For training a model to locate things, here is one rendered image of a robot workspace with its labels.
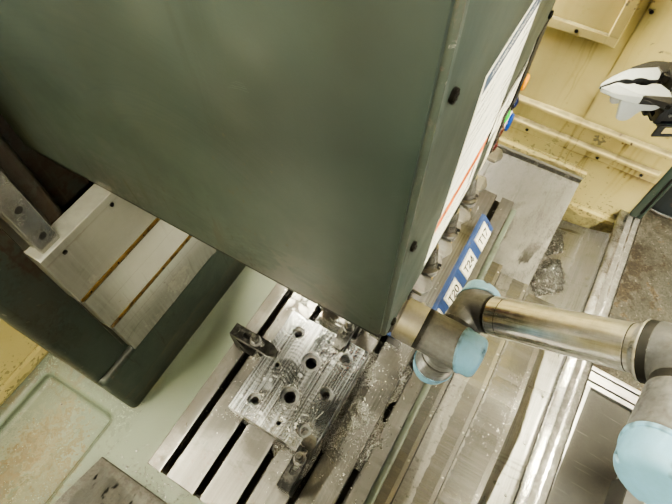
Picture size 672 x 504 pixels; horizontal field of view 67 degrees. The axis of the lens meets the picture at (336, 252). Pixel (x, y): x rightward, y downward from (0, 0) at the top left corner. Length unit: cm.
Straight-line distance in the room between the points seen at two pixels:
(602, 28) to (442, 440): 118
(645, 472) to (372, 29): 61
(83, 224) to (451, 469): 112
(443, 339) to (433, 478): 74
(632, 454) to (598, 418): 156
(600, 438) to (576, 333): 142
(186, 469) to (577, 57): 150
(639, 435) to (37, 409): 167
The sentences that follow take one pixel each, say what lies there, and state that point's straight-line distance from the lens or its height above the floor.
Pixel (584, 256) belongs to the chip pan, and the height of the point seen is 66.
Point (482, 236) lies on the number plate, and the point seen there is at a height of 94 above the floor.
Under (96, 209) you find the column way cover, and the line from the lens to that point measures 110.
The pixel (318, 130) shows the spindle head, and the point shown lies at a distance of 39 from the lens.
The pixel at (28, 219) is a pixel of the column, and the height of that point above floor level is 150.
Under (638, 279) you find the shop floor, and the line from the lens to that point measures 292.
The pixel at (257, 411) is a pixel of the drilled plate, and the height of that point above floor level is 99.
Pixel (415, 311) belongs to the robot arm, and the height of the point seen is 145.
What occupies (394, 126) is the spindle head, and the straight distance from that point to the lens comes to 35.
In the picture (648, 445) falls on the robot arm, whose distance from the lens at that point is 74.
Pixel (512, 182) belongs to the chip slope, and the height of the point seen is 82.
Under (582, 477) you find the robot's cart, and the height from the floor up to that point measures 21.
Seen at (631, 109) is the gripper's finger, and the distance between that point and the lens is 90.
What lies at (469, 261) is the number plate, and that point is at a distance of 152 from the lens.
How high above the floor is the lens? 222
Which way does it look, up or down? 60 degrees down
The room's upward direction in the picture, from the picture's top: 1 degrees clockwise
